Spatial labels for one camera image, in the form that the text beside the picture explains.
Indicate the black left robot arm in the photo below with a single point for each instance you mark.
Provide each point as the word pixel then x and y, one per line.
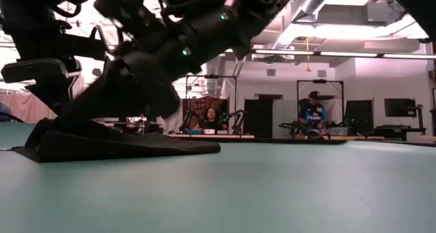
pixel 34 22

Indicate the grey ceiling duct box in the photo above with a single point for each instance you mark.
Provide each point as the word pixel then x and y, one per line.
pixel 378 16

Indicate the pale curtain divider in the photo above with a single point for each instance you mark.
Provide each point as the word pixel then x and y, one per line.
pixel 24 107

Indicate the black metal frame stand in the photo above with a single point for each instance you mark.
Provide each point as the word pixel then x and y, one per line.
pixel 211 76
pixel 320 81

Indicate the small blue box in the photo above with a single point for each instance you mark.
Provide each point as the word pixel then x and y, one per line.
pixel 194 132

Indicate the distant wooden table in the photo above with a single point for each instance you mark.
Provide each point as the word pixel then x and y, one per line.
pixel 357 137
pixel 238 136

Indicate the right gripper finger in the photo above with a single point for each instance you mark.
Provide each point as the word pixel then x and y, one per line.
pixel 109 100

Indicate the person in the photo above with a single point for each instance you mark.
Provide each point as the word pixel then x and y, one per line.
pixel 313 115
pixel 213 122
pixel 4 112

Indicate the grey partition panel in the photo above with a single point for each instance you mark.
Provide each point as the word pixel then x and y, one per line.
pixel 284 113

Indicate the small white box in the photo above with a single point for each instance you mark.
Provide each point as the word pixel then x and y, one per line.
pixel 209 131
pixel 222 132

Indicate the black desk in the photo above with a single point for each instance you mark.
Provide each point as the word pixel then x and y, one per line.
pixel 391 129

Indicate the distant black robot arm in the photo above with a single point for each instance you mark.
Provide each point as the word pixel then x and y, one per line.
pixel 184 124
pixel 293 126
pixel 239 124

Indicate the small grey dome object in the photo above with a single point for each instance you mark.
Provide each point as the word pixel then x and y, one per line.
pixel 315 134

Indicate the black partition panel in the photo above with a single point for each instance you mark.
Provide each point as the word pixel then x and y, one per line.
pixel 259 117

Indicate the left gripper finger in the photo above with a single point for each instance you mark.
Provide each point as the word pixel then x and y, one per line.
pixel 51 98
pixel 75 88

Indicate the wall air vent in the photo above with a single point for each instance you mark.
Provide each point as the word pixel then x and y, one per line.
pixel 270 72
pixel 322 73

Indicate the black towel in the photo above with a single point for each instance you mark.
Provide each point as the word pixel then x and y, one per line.
pixel 119 146

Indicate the green table mat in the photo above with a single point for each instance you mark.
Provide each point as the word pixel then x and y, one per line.
pixel 272 192

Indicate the patterned red tapestry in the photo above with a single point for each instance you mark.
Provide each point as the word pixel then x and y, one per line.
pixel 201 103

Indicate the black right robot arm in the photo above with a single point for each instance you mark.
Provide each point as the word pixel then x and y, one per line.
pixel 211 25

